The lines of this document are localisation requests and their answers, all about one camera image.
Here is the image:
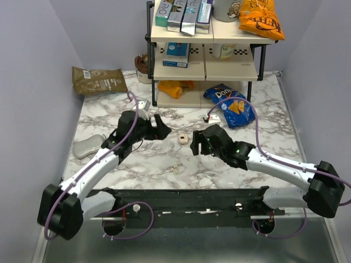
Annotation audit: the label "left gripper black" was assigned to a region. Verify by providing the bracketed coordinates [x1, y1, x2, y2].
[129, 115, 171, 145]

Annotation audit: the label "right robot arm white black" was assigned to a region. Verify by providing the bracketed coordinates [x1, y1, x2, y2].
[190, 124, 345, 218]

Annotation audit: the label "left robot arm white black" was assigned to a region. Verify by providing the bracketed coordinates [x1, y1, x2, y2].
[37, 110, 172, 240]

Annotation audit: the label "beige earbud charging case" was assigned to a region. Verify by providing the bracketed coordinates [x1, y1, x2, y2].
[178, 133, 189, 145]

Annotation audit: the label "blue Doritos chip bag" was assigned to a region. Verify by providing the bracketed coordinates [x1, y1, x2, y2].
[203, 83, 255, 129]

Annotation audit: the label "small orange snack bag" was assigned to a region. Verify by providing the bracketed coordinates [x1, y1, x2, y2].
[157, 81, 195, 99]

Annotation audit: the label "white cup brown contents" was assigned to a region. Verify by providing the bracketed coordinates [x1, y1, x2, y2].
[134, 54, 152, 84]

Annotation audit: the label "brown coffee bag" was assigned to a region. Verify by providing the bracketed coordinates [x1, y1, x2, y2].
[72, 67, 128, 95]

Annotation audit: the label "blue box middle shelf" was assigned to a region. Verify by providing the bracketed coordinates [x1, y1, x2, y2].
[162, 42, 190, 68]

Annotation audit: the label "white green cup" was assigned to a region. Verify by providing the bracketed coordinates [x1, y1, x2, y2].
[212, 43, 236, 60]

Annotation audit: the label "silver toothpaste box left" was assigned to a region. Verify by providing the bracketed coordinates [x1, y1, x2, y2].
[167, 0, 187, 33]

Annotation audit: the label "blue white toothpaste box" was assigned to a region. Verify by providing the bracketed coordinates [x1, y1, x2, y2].
[195, 0, 213, 34]

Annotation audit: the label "teal toothpaste box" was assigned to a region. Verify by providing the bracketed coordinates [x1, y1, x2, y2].
[155, 0, 174, 27]

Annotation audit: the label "white mug with cartoon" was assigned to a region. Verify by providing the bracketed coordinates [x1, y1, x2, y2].
[213, 0, 242, 22]

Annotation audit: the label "orange chip bag top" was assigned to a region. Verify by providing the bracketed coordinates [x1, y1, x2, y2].
[239, 0, 285, 41]

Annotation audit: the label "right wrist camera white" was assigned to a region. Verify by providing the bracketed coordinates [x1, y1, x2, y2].
[203, 113, 222, 125]

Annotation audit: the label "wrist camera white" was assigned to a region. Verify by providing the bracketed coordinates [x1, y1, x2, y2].
[203, 113, 222, 125]
[138, 100, 150, 120]

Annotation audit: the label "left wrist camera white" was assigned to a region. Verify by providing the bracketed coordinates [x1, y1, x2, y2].
[138, 100, 150, 120]

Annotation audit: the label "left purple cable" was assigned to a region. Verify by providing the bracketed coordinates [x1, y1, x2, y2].
[43, 92, 155, 241]

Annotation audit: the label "purple cable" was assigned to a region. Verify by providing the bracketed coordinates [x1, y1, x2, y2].
[43, 92, 155, 241]
[205, 96, 351, 238]

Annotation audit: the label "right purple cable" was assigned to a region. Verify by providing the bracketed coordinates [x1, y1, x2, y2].
[205, 96, 351, 238]

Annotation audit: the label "beige shelf rack black frame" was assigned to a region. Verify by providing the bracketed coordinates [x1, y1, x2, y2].
[145, 1, 275, 108]

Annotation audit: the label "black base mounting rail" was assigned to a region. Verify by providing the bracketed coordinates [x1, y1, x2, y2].
[56, 188, 286, 230]

